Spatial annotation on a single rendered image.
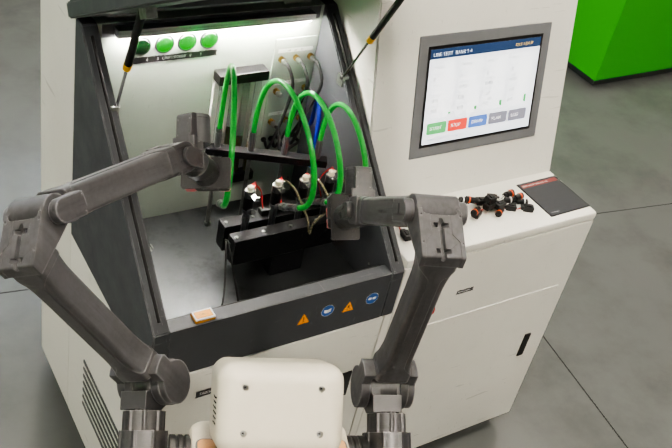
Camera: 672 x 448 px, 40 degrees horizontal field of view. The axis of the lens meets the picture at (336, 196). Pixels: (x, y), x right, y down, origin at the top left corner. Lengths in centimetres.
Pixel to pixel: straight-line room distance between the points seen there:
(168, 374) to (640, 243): 332
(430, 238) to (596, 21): 438
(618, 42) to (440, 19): 334
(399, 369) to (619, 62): 440
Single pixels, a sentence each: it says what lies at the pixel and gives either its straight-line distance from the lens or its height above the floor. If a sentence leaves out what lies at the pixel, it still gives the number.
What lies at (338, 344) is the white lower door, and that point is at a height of 73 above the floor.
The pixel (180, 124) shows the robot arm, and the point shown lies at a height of 150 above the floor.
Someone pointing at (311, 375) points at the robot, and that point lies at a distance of 155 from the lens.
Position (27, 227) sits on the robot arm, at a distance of 146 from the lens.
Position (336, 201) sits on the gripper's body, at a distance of 205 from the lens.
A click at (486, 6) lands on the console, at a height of 151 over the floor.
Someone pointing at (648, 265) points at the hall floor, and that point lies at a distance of 455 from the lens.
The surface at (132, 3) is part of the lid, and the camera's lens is 187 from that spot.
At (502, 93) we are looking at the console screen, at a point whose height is 126.
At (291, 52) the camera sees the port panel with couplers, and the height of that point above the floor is 132.
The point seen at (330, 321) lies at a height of 83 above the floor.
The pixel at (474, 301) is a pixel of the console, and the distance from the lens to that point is 278.
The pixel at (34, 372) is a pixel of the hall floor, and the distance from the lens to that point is 338.
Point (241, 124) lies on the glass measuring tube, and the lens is 257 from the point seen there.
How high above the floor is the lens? 251
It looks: 36 degrees down
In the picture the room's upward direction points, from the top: 13 degrees clockwise
